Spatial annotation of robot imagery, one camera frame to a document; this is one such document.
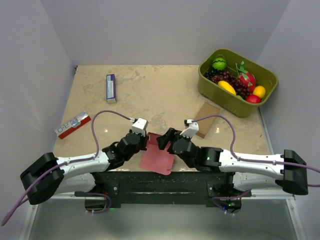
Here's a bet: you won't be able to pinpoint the pink paper box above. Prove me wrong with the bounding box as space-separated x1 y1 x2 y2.
139 132 175 176

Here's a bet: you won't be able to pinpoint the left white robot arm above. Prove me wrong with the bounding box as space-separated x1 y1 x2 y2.
20 131 149 205

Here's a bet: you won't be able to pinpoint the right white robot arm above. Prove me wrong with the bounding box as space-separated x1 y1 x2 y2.
156 128 309 197

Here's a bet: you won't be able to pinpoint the brown cardboard box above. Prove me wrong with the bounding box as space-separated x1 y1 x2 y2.
194 102 221 139

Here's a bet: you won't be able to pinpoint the purple toothpaste box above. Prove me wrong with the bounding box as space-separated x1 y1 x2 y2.
106 74 117 104

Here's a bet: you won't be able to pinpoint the red white toothpaste box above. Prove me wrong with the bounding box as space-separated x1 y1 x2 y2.
54 111 91 139

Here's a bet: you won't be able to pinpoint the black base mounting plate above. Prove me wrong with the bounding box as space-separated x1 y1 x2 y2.
75 171 252 213

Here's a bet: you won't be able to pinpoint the olive green plastic bin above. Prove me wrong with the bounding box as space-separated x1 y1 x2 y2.
197 48 279 118

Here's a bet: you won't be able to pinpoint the yellow toy mango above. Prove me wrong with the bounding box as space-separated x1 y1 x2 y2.
217 80 237 96

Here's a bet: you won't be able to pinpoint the dark purple toy grapes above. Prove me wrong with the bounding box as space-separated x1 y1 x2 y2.
204 69 251 100

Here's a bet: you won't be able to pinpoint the red toy apple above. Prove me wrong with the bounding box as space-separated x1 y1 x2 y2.
246 94 261 104

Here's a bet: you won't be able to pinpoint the green toy watermelon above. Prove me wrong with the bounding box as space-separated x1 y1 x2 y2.
211 57 227 71

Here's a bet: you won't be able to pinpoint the red toy dragon fruit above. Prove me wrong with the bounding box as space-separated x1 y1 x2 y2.
235 61 256 93

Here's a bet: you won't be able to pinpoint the orange toy lemon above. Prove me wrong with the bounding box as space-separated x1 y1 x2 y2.
252 85 266 99

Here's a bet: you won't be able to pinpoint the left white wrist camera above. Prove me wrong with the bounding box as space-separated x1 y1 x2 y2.
131 118 149 136

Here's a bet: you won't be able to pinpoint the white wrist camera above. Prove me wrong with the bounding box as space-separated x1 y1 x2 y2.
180 119 199 139
131 118 149 136

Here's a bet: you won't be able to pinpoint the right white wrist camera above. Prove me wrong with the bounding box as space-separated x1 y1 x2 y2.
180 119 199 139

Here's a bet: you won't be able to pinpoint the aluminium frame rail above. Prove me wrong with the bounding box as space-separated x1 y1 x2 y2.
31 109 297 208

